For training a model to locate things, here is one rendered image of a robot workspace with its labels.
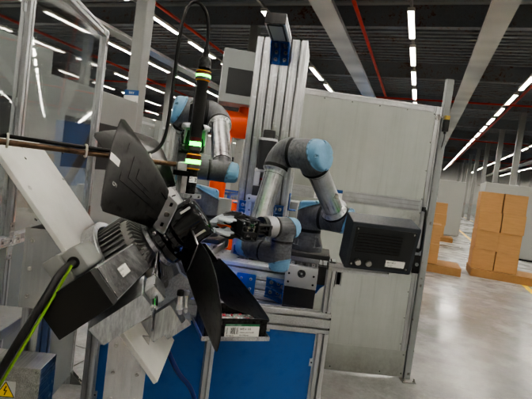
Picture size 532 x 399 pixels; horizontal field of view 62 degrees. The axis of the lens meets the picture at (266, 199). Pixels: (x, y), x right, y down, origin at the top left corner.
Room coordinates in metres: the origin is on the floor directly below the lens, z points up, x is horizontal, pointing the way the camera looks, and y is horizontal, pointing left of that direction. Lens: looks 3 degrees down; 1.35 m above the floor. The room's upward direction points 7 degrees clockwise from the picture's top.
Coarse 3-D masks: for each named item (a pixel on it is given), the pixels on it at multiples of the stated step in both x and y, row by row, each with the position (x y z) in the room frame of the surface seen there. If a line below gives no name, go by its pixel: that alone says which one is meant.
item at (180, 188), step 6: (180, 162) 1.24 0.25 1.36; (174, 168) 1.24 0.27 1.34; (180, 168) 1.24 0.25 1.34; (186, 168) 1.25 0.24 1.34; (174, 174) 1.25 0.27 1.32; (180, 174) 1.23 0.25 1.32; (186, 174) 1.24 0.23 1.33; (180, 180) 1.24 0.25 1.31; (186, 180) 1.25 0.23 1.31; (180, 186) 1.24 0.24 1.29; (180, 192) 1.24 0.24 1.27; (198, 198) 1.26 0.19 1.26
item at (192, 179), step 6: (204, 48) 1.27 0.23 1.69; (204, 54) 1.27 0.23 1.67; (204, 60) 1.26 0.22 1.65; (210, 60) 1.27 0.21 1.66; (198, 66) 1.27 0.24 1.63; (204, 66) 1.26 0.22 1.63; (210, 66) 1.27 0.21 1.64; (192, 174) 1.26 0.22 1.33; (192, 180) 1.26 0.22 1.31; (186, 186) 1.26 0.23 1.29; (192, 186) 1.26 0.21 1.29; (186, 192) 1.26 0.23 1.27; (192, 192) 1.27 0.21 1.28; (186, 198) 1.26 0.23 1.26
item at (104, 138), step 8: (96, 136) 1.20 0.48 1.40; (104, 136) 1.23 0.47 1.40; (144, 136) 1.35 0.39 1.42; (104, 144) 1.21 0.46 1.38; (144, 144) 1.31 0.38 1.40; (152, 144) 1.34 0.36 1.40; (160, 152) 1.33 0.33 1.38; (160, 168) 1.26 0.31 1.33; (168, 168) 1.29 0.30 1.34; (168, 176) 1.26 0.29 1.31; (168, 184) 1.23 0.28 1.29
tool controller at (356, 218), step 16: (352, 224) 1.61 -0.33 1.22; (368, 224) 1.61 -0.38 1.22; (384, 224) 1.61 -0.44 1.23; (400, 224) 1.64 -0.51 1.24; (352, 240) 1.62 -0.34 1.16; (368, 240) 1.62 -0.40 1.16; (384, 240) 1.62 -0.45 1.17; (400, 240) 1.62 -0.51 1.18; (416, 240) 1.63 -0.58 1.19; (352, 256) 1.63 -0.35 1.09; (368, 256) 1.64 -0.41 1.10; (384, 256) 1.64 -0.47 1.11; (400, 256) 1.64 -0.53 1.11; (400, 272) 1.66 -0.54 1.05
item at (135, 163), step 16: (128, 128) 0.98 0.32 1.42; (112, 144) 0.91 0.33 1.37; (128, 144) 0.96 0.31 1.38; (128, 160) 0.95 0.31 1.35; (144, 160) 1.01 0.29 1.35; (112, 176) 0.89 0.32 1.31; (128, 176) 0.94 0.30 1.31; (144, 176) 1.00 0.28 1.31; (160, 176) 1.06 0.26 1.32; (112, 192) 0.89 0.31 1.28; (128, 192) 0.95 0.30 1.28; (144, 192) 1.00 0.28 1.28; (160, 192) 1.06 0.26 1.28; (112, 208) 0.89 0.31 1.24; (128, 208) 0.95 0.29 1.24; (144, 208) 1.01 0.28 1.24; (160, 208) 1.07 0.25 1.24; (144, 224) 1.03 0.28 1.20
